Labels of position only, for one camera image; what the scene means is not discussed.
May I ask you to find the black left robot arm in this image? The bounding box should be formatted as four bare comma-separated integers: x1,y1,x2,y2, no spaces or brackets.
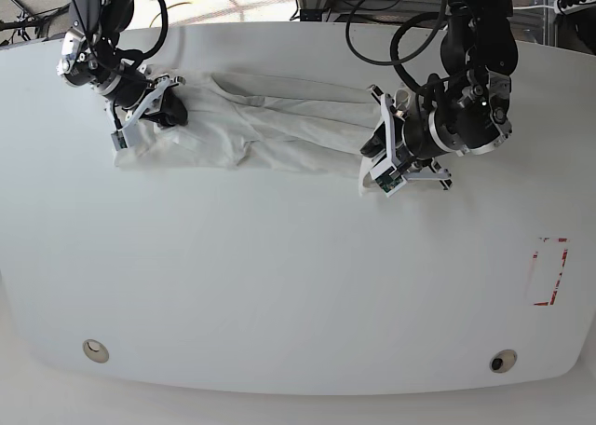
359,0,519,197

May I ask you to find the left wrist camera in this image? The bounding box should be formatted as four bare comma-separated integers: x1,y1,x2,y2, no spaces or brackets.
369,159,406,197

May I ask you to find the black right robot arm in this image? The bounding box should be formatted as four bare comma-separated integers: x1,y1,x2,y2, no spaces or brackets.
57,0,188,130

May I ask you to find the red tape rectangle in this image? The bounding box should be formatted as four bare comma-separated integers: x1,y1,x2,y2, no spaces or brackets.
525,237,570,307

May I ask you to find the left table grommet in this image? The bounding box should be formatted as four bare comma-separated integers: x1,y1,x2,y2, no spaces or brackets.
82,339,110,363

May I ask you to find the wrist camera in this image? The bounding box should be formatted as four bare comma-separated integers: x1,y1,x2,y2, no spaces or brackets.
369,159,406,197
110,127,139,152

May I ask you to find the table grommet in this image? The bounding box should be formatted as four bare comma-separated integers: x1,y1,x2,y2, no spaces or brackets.
489,350,518,374
82,339,110,363

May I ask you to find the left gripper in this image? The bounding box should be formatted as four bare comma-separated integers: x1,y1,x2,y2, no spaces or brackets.
360,85,453,190

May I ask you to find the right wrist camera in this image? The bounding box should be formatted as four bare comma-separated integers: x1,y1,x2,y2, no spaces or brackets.
110,127,139,152

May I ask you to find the white printed T-shirt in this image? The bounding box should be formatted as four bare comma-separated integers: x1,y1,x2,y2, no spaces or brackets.
114,71,381,195

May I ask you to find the yellow cable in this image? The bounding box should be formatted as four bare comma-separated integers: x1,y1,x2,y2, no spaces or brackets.
148,0,196,27

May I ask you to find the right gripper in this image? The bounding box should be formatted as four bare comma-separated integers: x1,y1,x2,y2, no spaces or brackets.
105,74,188,130

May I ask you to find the right table grommet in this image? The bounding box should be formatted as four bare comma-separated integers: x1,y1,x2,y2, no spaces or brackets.
489,350,518,374

